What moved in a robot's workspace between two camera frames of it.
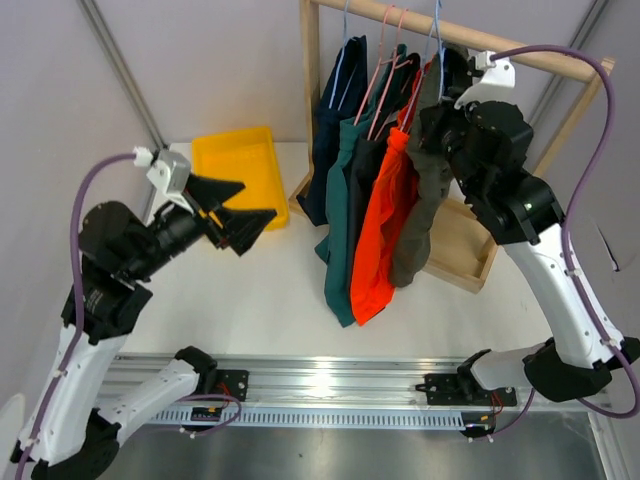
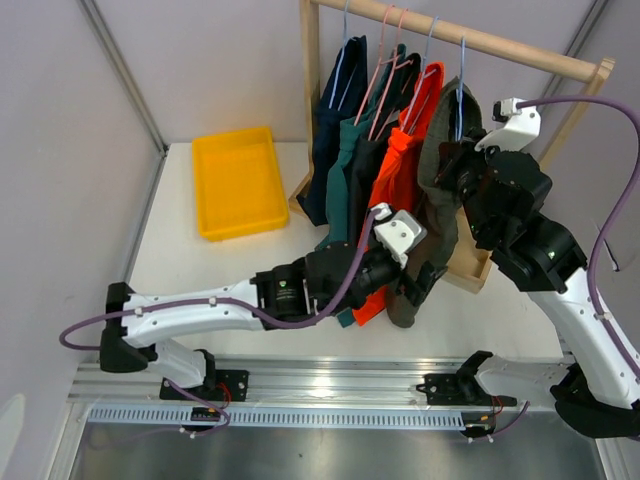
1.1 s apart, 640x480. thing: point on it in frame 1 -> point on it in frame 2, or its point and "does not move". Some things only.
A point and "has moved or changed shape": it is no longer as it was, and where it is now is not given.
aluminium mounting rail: (334, 382) does not move
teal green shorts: (333, 249) does not move
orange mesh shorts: (389, 193) has moved or changed shape
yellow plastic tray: (247, 157) does not move
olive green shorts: (429, 181) has moved or changed shape
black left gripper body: (208, 223) -> (414, 290)
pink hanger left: (381, 62) does not move
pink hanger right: (389, 85) does not move
